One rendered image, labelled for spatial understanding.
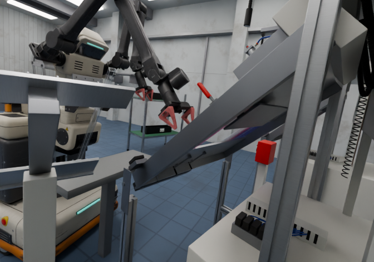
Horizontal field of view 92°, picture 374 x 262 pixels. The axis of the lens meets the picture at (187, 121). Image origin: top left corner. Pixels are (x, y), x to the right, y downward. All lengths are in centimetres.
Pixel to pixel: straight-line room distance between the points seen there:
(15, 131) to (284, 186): 136
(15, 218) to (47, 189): 94
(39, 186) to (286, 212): 51
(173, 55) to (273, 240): 504
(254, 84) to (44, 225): 58
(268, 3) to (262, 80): 440
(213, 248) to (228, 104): 42
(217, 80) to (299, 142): 423
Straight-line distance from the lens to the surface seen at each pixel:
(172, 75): 72
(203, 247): 64
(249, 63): 48
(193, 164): 98
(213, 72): 460
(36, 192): 55
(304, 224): 82
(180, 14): 552
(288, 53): 41
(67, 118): 127
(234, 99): 43
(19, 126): 143
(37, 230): 60
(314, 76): 35
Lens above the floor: 105
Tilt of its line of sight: 8 degrees down
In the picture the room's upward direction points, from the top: 7 degrees clockwise
